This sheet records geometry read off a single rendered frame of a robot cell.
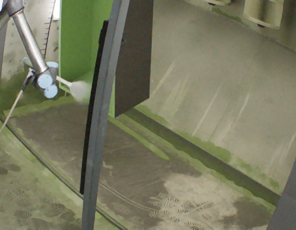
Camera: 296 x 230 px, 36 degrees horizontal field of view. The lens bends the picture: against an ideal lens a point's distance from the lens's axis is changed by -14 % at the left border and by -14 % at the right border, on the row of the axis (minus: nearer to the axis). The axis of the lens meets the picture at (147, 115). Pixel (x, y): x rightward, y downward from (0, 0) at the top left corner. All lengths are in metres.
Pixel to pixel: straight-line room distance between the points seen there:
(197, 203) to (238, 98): 0.96
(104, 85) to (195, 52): 2.33
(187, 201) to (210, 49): 1.41
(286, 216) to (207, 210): 1.48
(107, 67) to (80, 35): 1.78
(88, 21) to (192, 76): 1.03
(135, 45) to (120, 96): 0.36
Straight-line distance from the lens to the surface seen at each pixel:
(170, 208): 3.34
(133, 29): 3.23
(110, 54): 1.98
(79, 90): 3.51
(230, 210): 3.47
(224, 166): 3.81
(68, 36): 3.67
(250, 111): 3.86
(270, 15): 3.64
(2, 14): 2.96
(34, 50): 2.82
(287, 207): 1.99
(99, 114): 2.07
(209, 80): 4.10
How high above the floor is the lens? 1.93
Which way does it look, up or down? 24 degrees down
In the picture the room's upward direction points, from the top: 11 degrees clockwise
